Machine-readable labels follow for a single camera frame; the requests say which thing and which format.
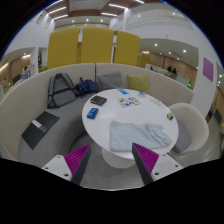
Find black laptop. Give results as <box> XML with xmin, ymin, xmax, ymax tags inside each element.
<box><xmin>21</xmin><ymin>110</ymin><xmax>61</xmax><ymax>151</ymax></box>

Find flat white box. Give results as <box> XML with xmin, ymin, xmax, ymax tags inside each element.
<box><xmin>149</xmin><ymin>97</ymin><xmax>163</xmax><ymax>107</ymax></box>

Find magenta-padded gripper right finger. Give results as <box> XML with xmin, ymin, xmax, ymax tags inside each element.
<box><xmin>131</xmin><ymin>142</ymin><xmax>184</xmax><ymax>186</ymax></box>

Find white table pedestal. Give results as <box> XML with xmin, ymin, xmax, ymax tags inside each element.
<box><xmin>101</xmin><ymin>148</ymin><xmax>136</xmax><ymax>170</ymax></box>

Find blue card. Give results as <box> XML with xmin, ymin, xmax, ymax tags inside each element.
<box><xmin>117</xmin><ymin>88</ymin><xmax>130</xmax><ymax>96</ymax></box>

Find small blue box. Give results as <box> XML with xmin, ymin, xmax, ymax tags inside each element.
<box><xmin>86</xmin><ymin>107</ymin><xmax>100</xmax><ymax>120</ymax></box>

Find white round armchair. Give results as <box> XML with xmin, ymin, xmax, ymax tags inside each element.
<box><xmin>166</xmin><ymin>102</ymin><xmax>210</xmax><ymax>158</ymax></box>

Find colourful sticker sheet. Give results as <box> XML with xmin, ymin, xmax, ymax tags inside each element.
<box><xmin>117</xmin><ymin>96</ymin><xmax>142</xmax><ymax>108</ymax></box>

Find grey mesh backpack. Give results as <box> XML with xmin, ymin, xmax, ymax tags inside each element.
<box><xmin>47</xmin><ymin>72</ymin><xmax>80</xmax><ymax>109</ymax></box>

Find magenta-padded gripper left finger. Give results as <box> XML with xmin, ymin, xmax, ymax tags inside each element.
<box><xmin>41</xmin><ymin>143</ymin><xmax>92</xmax><ymax>186</ymax></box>

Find ceiling lights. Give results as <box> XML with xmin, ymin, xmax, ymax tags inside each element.
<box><xmin>46</xmin><ymin>0</ymin><xmax>189</xmax><ymax>56</ymax></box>

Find dark blue dotted bag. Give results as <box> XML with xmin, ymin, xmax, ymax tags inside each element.
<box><xmin>75</xmin><ymin>77</ymin><xmax>99</xmax><ymax>97</ymax></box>

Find yellow-green cushion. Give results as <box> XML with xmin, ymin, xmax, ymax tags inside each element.
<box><xmin>126</xmin><ymin>74</ymin><xmax>151</xmax><ymax>95</ymax></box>

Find yellow partition panel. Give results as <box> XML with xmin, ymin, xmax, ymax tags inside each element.
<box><xmin>46</xmin><ymin>27</ymin><xmax>81</xmax><ymax>70</ymax></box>
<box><xmin>113</xmin><ymin>30</ymin><xmax>142</xmax><ymax>67</ymax></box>
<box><xmin>80</xmin><ymin>26</ymin><xmax>115</xmax><ymax>64</ymax></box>

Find curved beige sofa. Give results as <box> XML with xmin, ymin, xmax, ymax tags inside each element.
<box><xmin>0</xmin><ymin>62</ymin><xmax>195</xmax><ymax>168</ymax></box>

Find purple wall panel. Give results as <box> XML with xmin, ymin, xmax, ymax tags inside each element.
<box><xmin>202</xmin><ymin>56</ymin><xmax>214</xmax><ymax>82</ymax></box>

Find grey armchair seat cushion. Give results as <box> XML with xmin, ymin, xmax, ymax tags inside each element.
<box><xmin>173</xmin><ymin>119</ymin><xmax>193</xmax><ymax>155</ymax></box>

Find light blue towel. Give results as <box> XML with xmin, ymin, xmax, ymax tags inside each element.
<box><xmin>109</xmin><ymin>120</ymin><xmax>173</xmax><ymax>153</ymax></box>

